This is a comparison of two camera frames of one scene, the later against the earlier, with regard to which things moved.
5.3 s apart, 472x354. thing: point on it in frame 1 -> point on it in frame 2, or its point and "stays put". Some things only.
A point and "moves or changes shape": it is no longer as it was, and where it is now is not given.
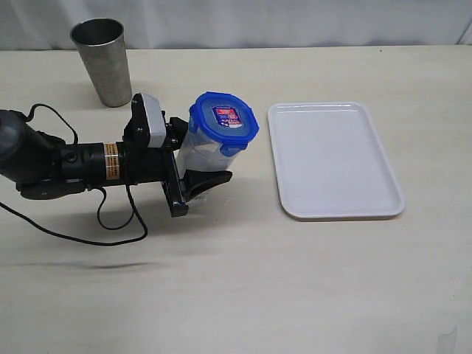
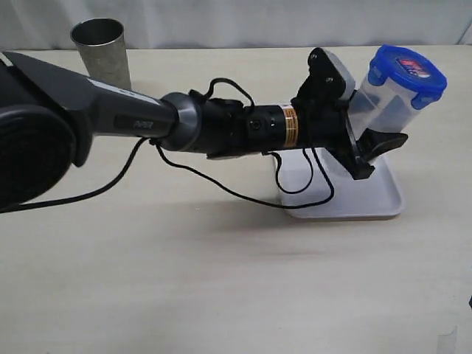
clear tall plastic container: (198, 153) -> (388, 106)
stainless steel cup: (102, 44) stays put
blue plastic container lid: (226, 119) moves or changes shape
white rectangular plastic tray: (330, 162) stays put
